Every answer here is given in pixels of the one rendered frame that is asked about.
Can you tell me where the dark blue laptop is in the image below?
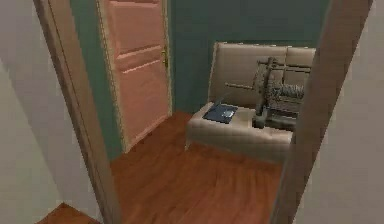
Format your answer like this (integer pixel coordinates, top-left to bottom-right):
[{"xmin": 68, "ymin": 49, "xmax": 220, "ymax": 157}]
[{"xmin": 202, "ymin": 97, "xmax": 239, "ymax": 125}]

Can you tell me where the pink panelled room door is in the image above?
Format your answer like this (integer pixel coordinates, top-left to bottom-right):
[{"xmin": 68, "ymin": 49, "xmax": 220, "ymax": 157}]
[{"xmin": 96, "ymin": 0, "xmax": 174, "ymax": 154}]

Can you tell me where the beige sofa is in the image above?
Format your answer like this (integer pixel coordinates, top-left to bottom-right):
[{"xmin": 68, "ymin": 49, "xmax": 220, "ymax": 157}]
[{"xmin": 185, "ymin": 41, "xmax": 317, "ymax": 164}]

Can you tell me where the grey wooden loom frame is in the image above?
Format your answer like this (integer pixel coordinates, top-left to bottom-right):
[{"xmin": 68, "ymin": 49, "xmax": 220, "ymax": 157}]
[{"xmin": 224, "ymin": 56, "xmax": 313, "ymax": 132}]

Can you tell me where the brass door handle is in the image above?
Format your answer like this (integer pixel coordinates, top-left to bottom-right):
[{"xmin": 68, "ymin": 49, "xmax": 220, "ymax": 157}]
[{"xmin": 161, "ymin": 47, "xmax": 169, "ymax": 69}]

